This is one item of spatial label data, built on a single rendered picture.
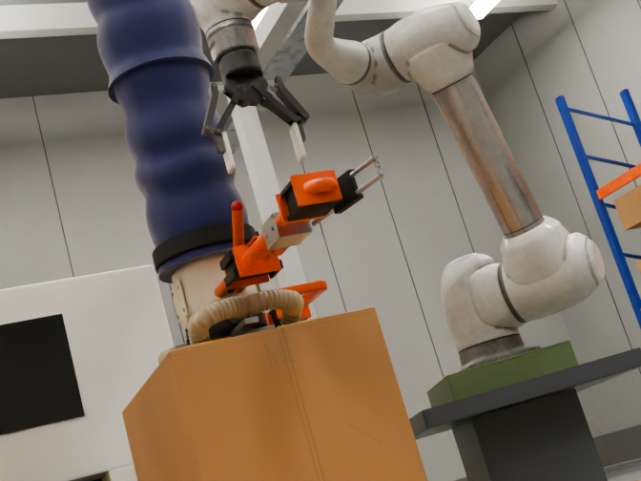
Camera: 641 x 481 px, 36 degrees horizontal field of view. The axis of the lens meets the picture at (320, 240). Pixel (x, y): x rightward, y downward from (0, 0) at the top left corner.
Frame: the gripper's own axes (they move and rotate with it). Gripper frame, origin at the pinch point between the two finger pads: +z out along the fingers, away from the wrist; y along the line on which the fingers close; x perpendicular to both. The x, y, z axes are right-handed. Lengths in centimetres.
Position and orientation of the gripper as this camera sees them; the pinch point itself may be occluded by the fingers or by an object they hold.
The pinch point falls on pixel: (266, 159)
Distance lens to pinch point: 175.3
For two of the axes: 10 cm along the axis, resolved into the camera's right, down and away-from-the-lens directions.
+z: 2.8, 9.3, -2.5
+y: -9.1, 1.7, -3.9
